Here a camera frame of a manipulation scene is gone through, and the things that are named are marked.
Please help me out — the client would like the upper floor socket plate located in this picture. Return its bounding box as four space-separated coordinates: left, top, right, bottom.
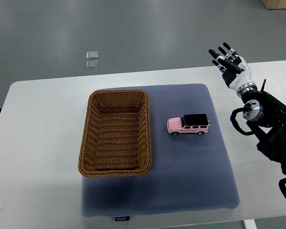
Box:
86 51 99 60

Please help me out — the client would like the wooden box corner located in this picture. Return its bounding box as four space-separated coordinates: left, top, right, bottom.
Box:
261 0 286 10

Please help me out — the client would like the blue grey cushion mat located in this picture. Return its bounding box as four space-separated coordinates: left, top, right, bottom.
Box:
82 83 240 217

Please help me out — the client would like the pink toy car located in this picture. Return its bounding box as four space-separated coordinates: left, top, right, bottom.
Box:
166 114 211 136

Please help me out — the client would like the white table leg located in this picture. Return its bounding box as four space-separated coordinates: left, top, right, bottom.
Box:
243 219 257 229

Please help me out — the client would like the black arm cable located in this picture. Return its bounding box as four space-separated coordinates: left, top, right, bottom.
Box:
230 107 255 135

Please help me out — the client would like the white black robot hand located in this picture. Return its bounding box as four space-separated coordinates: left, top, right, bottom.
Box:
208 42 257 97

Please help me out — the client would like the brown wicker basket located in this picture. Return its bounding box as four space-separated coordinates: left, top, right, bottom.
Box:
78 90 152 178

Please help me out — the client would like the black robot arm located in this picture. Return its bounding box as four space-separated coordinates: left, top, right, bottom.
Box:
230 83 286 175

